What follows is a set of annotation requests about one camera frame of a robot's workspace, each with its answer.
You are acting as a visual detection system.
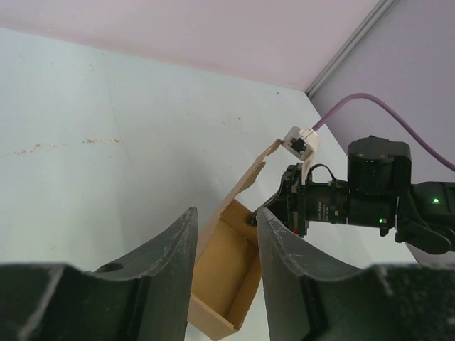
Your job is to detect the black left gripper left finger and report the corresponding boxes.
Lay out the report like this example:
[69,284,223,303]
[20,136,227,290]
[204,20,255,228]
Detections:
[1,207,198,340]

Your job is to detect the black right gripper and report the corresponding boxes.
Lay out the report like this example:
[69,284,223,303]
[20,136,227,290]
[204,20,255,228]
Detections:
[260,136,412,237]

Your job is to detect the brown cardboard paper box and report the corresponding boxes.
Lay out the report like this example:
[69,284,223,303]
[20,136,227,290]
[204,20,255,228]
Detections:
[188,139,281,340]

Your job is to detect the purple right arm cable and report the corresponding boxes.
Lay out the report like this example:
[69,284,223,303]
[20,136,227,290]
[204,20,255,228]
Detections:
[311,92,455,171]

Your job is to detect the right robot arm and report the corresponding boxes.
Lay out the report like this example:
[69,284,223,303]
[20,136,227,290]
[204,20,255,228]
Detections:
[263,136,454,255]

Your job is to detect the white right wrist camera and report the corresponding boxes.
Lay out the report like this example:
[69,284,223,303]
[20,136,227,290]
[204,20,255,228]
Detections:
[282,126,320,183]

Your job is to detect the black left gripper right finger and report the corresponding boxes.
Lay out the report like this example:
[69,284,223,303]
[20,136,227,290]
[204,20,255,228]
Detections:
[257,208,454,340]

